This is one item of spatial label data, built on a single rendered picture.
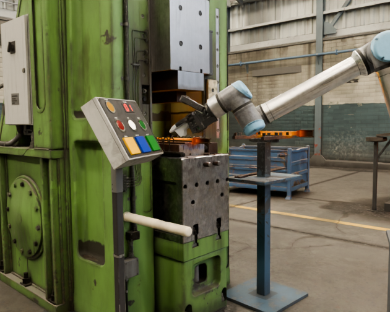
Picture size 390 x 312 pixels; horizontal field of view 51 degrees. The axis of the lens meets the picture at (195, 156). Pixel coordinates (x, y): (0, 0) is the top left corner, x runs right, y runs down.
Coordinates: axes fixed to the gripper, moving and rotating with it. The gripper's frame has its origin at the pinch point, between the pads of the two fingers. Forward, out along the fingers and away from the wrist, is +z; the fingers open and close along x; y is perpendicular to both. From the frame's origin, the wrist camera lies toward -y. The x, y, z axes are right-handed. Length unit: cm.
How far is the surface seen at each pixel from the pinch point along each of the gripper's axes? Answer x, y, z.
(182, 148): 37.5, 5.1, 13.3
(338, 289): 109, 129, -9
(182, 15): 39, -54, -22
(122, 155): -27.0, 3.5, 12.6
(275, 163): 421, 45, 37
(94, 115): -27.1, -15.8, 15.2
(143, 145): -11.1, 1.3, 10.2
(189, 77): 43, -27, -8
